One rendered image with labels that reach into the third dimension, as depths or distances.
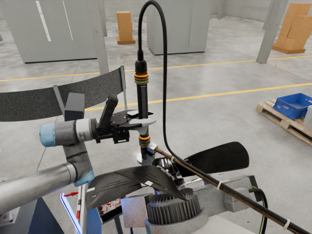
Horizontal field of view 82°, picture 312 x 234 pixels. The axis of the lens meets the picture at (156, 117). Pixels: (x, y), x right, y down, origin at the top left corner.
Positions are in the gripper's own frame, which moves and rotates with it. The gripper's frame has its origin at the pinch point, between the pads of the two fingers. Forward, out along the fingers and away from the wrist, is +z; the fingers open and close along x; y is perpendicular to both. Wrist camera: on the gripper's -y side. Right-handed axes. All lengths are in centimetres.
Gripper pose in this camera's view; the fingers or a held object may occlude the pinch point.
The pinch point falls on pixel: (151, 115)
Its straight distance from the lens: 62.6
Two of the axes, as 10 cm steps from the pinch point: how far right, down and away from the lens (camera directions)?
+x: 2.3, 5.6, -8.0
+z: 9.7, -1.4, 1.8
